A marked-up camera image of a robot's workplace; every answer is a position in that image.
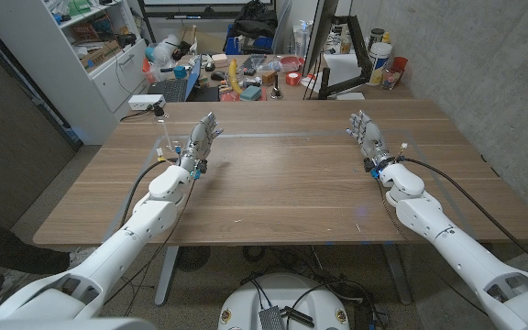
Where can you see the red bowl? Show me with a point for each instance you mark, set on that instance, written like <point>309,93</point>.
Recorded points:
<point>291,62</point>

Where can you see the clear plastic bag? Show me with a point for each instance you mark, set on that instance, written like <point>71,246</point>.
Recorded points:
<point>165,50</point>

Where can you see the red tape roll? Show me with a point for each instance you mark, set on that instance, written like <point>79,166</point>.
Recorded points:
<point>293,79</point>

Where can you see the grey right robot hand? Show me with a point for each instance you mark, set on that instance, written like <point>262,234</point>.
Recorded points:
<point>370,139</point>

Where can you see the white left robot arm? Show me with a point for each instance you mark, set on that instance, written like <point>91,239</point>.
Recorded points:
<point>145,220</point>

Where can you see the yellow bottle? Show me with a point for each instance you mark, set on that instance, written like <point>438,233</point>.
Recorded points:
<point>386,38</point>

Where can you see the open laptop blue screen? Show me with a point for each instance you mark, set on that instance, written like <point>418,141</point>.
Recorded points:
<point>174,89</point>

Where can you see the teal cube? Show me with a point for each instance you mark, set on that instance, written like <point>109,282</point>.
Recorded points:
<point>180,72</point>

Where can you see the yellow banana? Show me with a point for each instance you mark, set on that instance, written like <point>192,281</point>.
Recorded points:
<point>233,73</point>

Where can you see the black round fan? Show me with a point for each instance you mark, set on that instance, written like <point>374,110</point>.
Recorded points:
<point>193,257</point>

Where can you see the white person shoe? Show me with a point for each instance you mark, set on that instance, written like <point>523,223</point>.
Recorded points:
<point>81,257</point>
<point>3,286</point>

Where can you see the small black stand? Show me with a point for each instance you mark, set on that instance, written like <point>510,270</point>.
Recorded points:
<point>276,91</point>

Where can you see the teal box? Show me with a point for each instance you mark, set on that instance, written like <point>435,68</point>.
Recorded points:
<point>250,93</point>

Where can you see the black backpack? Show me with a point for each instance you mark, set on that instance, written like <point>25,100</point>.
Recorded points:
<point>255,20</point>

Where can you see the grey heat sink module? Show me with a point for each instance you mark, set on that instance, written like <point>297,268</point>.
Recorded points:
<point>271,317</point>

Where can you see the cardboard box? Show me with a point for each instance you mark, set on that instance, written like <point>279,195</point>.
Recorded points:
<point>101,52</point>

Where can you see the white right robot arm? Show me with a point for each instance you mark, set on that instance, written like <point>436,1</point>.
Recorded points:
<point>429,220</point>

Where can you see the white shelf cabinet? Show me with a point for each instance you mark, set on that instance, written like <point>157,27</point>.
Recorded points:
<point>62,69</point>

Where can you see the blue bin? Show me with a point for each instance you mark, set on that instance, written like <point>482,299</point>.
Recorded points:
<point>234,46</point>

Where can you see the person leg dark trousers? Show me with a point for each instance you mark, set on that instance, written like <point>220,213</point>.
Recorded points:
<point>7,254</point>

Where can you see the black computer mouse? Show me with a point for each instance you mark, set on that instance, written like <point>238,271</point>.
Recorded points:
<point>218,76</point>

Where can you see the white robot torso base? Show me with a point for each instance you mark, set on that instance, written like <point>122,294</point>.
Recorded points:
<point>287,293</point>

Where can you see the white paper sheet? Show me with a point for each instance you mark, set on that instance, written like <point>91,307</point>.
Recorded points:
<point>342,69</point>

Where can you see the black-lid jar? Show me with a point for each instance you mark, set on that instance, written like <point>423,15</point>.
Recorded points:
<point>376,36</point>

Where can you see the grey table leg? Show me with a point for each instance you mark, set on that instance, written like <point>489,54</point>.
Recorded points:
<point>397,275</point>
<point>165,279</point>

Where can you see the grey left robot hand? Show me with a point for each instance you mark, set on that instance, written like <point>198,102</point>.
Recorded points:
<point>200,142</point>

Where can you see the black computer monitor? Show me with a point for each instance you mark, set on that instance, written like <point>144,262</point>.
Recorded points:
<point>321,32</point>

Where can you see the clear spray bottle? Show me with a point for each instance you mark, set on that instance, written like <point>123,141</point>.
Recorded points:
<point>303,39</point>

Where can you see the clear dispenser bottle black pump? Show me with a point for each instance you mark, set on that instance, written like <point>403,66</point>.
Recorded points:
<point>158,111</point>

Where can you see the red cup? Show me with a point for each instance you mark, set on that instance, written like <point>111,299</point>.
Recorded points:
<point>399,64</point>

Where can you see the black calculator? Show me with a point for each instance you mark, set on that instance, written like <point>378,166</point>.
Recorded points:
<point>254,65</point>

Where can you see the white canister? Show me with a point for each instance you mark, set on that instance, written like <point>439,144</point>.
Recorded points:
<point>378,59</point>

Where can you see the white power adapter box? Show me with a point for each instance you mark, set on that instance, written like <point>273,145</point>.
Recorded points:
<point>145,102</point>

